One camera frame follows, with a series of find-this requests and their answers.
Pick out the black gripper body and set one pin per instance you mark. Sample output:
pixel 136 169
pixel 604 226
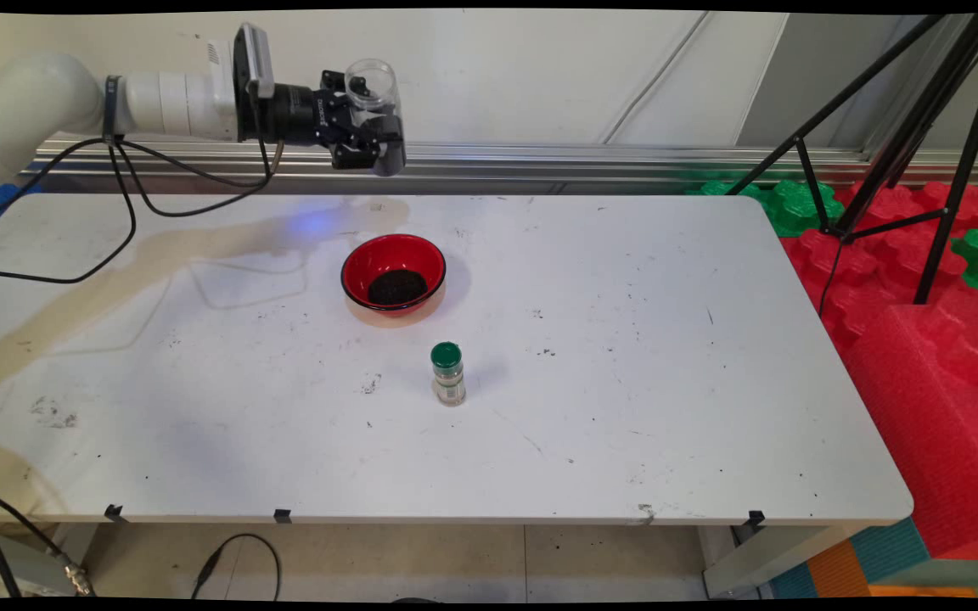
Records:
pixel 298 114

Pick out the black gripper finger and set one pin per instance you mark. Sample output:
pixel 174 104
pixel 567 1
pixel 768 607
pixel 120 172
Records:
pixel 358 86
pixel 357 140

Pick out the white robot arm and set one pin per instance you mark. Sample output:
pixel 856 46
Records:
pixel 30 93

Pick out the red bowl with black rim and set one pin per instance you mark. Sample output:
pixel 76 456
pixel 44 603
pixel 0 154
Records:
pixel 379 255

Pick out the black seeds pile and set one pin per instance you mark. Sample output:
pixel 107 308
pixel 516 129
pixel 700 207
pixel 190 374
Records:
pixel 397 288

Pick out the spice bottle with green cap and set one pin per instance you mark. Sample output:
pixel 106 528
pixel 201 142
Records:
pixel 448 382

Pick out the blue foam block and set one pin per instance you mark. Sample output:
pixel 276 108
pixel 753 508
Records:
pixel 1 199

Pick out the black table edge clip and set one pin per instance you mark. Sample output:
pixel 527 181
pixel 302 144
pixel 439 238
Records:
pixel 114 512
pixel 756 518
pixel 283 516

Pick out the red foam tile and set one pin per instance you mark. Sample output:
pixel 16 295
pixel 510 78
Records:
pixel 845 263
pixel 888 208

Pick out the grey table leg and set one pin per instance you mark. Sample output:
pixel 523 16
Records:
pixel 752 564

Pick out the black tripod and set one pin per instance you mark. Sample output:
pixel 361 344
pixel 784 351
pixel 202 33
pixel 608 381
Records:
pixel 952 204

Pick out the orange foam mat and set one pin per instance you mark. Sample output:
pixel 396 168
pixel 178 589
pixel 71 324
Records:
pixel 922 591
pixel 837 573

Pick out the teal foam mat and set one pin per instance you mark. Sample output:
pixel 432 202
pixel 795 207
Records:
pixel 888 552

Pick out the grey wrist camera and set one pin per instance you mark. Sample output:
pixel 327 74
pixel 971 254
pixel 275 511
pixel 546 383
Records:
pixel 253 55

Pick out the aluminium rail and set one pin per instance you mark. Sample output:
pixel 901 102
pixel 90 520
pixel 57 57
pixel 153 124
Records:
pixel 625 161

